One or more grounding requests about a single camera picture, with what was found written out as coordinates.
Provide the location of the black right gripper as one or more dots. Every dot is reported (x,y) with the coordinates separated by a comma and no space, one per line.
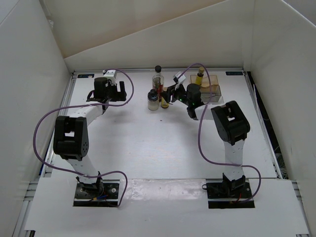
(167,95)

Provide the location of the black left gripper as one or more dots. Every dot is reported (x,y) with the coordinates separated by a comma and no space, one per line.
(119,96)

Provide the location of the small yellow-label bottle wooden cap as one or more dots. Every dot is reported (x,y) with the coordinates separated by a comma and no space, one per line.
(164,104)

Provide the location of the tall soy sauce bottle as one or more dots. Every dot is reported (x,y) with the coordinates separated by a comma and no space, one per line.
(158,81)

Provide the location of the white powder jar black lid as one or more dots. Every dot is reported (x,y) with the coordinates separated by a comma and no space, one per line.
(153,100)

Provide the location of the yellow bottle with wooden cap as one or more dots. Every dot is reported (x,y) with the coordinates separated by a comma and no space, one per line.
(199,76)

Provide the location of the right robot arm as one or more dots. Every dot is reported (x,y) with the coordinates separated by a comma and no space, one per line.
(231,125)

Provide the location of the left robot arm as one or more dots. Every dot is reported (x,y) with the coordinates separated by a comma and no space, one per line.
(71,140)

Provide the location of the amber acrylic tiered organizer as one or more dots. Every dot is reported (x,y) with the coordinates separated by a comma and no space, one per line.
(211,92)

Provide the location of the blue label sticker left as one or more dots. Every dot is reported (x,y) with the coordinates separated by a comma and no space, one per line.
(85,76)

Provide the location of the blue label sticker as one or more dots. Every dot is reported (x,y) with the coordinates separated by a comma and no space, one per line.
(85,76)
(234,73)

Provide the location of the blue label sticker right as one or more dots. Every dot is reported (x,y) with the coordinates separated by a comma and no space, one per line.
(234,73)

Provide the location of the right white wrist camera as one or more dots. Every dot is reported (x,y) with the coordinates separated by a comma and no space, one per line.
(179,78)

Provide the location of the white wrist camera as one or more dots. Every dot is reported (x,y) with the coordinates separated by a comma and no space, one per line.
(110,75)
(179,78)

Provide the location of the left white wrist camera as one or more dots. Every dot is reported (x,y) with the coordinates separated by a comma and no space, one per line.
(110,75)

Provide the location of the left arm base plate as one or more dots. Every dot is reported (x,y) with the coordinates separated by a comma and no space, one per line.
(107,195)

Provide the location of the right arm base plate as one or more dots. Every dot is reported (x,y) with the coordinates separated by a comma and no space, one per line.
(219,199)

